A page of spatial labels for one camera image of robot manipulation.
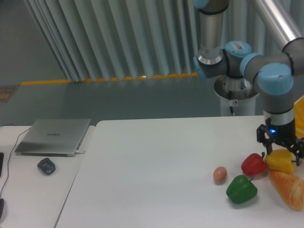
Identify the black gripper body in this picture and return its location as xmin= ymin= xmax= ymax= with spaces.
xmin=266 ymin=118 xmax=296 ymax=145

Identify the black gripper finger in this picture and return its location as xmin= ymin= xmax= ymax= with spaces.
xmin=287 ymin=137 xmax=304 ymax=166
xmin=256 ymin=124 xmax=273 ymax=155

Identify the yellow bell pepper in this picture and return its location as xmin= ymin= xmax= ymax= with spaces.
xmin=265 ymin=149 xmax=295 ymax=174

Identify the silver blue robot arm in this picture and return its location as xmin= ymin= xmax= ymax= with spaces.
xmin=193 ymin=0 xmax=304 ymax=165

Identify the red bell pepper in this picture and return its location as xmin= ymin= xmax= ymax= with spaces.
xmin=241 ymin=152 xmax=267 ymax=177

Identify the green bell pepper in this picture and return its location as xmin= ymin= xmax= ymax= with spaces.
xmin=226 ymin=175 xmax=257 ymax=204

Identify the yellow plastic basket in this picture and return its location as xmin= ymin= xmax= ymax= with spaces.
xmin=294 ymin=95 xmax=304 ymax=138

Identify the golden croissant bread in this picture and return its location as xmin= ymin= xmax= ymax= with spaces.
xmin=270 ymin=171 xmax=304 ymax=211

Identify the brown egg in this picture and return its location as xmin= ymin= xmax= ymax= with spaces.
xmin=213 ymin=166 xmax=227 ymax=183

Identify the grey folding screen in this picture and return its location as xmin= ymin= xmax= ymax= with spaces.
xmin=26 ymin=0 xmax=304 ymax=81

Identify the silver laptop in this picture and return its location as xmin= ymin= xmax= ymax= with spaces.
xmin=15 ymin=118 xmax=91 ymax=157

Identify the black phone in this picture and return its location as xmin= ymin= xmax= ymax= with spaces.
xmin=0 ymin=152 xmax=4 ymax=177

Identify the dark object at edge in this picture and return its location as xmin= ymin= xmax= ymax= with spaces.
xmin=0 ymin=199 xmax=5 ymax=218

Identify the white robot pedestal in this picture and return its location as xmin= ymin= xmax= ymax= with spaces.
xmin=214 ymin=75 xmax=258 ymax=116

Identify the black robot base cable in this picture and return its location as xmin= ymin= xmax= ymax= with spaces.
xmin=228 ymin=90 xmax=236 ymax=117

